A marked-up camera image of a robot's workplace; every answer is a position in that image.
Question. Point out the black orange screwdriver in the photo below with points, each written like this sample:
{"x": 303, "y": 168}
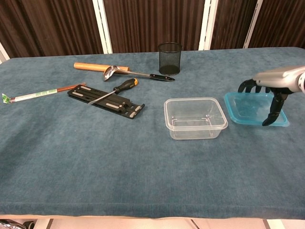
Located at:
{"x": 126, "y": 85}

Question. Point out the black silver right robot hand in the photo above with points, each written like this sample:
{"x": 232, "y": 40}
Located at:
{"x": 276, "y": 78}

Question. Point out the wooden rolling pin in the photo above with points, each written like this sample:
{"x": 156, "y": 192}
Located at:
{"x": 88, "y": 66}

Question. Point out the blue plastic lid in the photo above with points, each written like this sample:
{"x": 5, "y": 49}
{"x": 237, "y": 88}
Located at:
{"x": 247, "y": 107}

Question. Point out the brown screen panel white frame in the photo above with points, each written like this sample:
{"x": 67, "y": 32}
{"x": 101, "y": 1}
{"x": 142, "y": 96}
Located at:
{"x": 155, "y": 21}
{"x": 47, "y": 23}
{"x": 281, "y": 21}
{"x": 3, "y": 53}
{"x": 233, "y": 21}

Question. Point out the clear plastic container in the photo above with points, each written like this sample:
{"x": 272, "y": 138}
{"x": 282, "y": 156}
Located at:
{"x": 195, "y": 128}

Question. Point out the black mesh pen cup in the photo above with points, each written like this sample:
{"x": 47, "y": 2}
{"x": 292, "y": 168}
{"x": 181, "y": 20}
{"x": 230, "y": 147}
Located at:
{"x": 169, "y": 59}

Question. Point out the black flat mounting plate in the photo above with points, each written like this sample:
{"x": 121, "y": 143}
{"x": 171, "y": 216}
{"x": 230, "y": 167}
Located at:
{"x": 81, "y": 91}

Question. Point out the chopsticks in paper wrapper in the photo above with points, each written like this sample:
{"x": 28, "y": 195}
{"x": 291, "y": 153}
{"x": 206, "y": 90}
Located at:
{"x": 35, "y": 94}

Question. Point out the blue table cloth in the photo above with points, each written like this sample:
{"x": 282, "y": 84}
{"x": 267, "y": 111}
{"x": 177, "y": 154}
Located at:
{"x": 95, "y": 155}

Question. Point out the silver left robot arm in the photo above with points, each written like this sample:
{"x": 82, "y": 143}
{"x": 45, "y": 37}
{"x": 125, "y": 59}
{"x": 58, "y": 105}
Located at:
{"x": 9, "y": 224}

